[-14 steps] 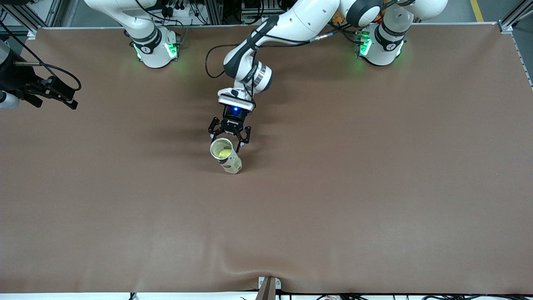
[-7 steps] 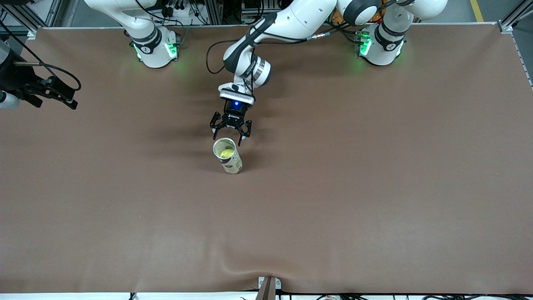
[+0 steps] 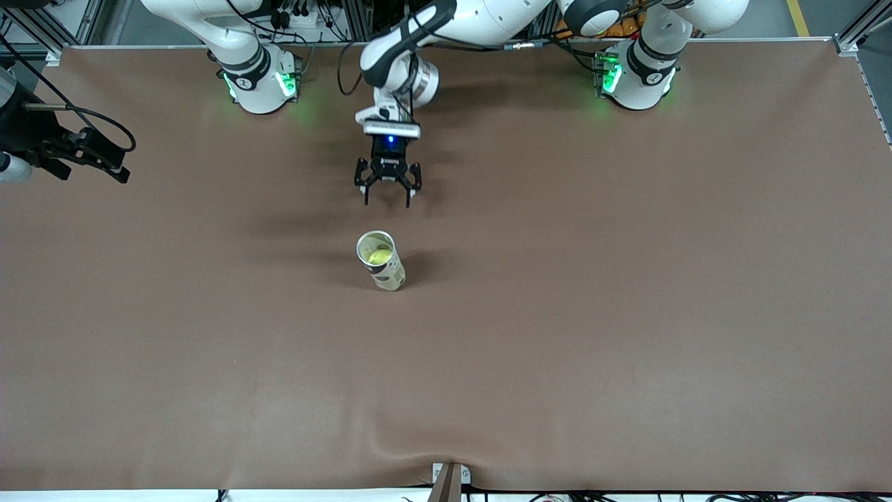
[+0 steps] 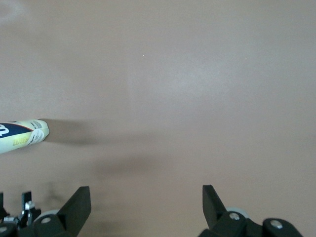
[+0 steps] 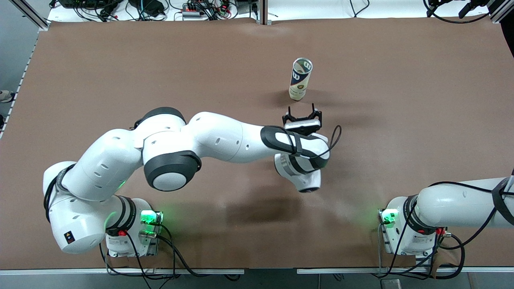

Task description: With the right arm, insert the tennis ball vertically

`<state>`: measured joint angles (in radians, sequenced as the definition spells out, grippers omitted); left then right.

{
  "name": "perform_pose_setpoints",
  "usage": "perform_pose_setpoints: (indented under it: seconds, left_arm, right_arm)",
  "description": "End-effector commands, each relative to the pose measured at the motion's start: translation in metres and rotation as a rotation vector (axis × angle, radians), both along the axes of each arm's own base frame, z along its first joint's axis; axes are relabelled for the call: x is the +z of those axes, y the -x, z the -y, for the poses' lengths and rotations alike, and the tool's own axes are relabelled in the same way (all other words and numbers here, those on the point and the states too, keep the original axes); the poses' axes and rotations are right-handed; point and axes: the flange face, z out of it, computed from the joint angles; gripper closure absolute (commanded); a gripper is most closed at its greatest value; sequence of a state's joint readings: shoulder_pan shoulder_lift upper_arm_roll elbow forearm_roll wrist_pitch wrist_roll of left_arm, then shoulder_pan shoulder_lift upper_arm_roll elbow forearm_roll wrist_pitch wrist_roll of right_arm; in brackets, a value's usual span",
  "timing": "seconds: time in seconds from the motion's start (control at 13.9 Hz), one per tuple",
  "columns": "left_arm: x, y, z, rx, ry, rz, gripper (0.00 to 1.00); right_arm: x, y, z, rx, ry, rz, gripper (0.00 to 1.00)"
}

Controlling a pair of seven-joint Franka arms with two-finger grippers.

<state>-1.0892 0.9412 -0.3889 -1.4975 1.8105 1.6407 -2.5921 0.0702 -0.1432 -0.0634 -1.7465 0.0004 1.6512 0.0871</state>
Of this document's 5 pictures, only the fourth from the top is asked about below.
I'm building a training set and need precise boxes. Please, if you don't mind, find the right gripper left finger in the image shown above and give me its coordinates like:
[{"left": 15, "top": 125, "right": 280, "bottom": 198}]
[{"left": 0, "top": 186, "right": 92, "bottom": 237}]

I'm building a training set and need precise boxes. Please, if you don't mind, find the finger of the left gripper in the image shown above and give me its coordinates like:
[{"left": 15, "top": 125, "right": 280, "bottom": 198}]
[
  {"left": 17, "top": 191, "right": 42, "bottom": 223},
  {"left": 0, "top": 192, "right": 18, "bottom": 224}
]

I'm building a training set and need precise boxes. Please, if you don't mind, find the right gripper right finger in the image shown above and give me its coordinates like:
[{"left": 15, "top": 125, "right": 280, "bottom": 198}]
[{"left": 198, "top": 184, "right": 303, "bottom": 237}]

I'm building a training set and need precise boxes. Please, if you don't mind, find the blue white tennis ball can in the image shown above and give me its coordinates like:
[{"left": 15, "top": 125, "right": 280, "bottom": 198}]
[{"left": 0, "top": 118, "right": 50, "bottom": 155}]

